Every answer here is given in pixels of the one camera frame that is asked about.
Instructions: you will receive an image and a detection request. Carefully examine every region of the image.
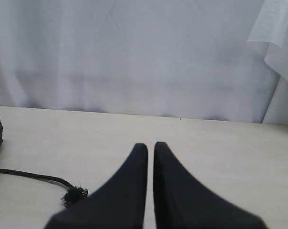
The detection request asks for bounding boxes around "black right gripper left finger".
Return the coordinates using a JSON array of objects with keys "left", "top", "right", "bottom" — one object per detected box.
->
[{"left": 45, "top": 143, "right": 148, "bottom": 229}]

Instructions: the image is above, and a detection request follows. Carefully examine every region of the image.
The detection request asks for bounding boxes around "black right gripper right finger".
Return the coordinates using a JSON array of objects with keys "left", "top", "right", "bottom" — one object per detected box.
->
[{"left": 153, "top": 142, "right": 263, "bottom": 229}]

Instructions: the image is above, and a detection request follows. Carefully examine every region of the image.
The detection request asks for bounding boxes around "black cord with loop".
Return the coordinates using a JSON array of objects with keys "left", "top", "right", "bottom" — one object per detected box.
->
[{"left": 0, "top": 167, "right": 89, "bottom": 207}]

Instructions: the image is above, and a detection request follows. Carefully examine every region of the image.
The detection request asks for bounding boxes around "white backdrop curtain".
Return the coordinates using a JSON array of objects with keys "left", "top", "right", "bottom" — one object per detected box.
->
[{"left": 0, "top": 0, "right": 288, "bottom": 125}]

